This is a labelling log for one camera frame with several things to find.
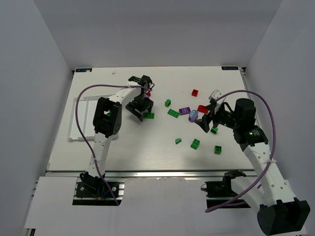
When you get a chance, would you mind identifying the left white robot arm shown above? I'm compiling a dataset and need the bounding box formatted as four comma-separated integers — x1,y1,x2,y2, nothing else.
86,75,154,177

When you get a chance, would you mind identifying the green lego plate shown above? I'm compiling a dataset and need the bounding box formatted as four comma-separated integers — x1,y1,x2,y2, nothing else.
167,109,180,118
143,113,155,119

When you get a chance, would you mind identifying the small green lego brick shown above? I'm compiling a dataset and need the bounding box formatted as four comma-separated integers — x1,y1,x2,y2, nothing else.
164,99,171,107

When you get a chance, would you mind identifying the purple flat lego plate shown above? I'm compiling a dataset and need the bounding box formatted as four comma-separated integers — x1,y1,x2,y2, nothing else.
179,107,191,116

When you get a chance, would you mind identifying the blue table sticker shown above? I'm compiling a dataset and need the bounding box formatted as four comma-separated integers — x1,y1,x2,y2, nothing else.
221,66,239,70
75,68,92,73

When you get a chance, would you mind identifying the green square lego brick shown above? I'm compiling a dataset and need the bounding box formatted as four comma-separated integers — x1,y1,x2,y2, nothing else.
190,139,200,150
214,146,222,154

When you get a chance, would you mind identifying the right blue table sticker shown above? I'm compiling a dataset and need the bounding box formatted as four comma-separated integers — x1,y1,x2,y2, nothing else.
221,66,239,70

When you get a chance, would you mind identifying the purple oval flower lego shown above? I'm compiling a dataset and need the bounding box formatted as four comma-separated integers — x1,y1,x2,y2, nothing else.
189,110,198,122

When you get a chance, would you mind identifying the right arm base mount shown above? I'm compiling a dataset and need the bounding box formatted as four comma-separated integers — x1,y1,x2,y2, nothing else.
200,170,247,208

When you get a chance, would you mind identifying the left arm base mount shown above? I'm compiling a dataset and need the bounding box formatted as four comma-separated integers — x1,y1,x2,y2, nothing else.
72,172,124,206

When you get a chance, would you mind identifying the purple red flower lego figure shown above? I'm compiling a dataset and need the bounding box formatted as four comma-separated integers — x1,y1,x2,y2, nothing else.
145,91,151,98

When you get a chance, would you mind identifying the small green lego piece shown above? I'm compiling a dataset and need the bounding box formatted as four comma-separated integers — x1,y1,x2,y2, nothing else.
175,138,182,144

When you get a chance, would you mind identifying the white divided sorting tray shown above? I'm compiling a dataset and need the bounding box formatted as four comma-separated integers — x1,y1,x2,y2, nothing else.
67,96,100,142

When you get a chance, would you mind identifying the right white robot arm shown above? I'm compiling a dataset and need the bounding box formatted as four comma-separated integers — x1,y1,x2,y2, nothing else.
195,98,311,236

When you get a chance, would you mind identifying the red curved lego brick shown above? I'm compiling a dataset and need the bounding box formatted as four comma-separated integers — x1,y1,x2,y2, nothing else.
197,105,209,114

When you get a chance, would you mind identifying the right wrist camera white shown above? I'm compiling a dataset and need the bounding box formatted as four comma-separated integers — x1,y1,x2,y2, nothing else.
209,89,222,101

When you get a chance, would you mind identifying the small red lego brick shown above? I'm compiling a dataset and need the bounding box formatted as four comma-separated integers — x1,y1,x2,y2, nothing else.
191,89,198,97

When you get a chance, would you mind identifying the left blue table sticker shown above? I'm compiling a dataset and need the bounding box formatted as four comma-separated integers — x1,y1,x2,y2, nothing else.
75,68,92,73

